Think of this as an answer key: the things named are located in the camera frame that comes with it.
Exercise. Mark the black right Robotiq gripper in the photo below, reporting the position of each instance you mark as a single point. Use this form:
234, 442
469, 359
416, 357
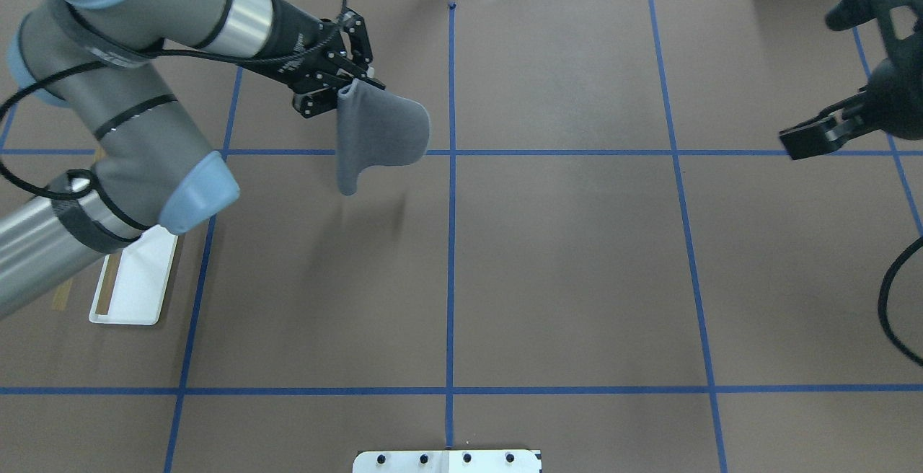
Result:
896, 104

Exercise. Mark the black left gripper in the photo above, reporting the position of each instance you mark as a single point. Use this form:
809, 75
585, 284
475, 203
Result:
294, 39

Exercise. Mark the blue-grey microfibre towel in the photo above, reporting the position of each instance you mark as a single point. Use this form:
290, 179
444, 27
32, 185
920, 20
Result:
376, 128

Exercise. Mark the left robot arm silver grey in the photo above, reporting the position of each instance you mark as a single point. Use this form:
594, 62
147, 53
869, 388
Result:
96, 57

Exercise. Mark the white towel rack with wooden bars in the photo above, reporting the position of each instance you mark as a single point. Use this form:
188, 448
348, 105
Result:
131, 288

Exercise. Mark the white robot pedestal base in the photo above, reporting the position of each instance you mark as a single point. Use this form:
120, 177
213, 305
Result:
449, 460

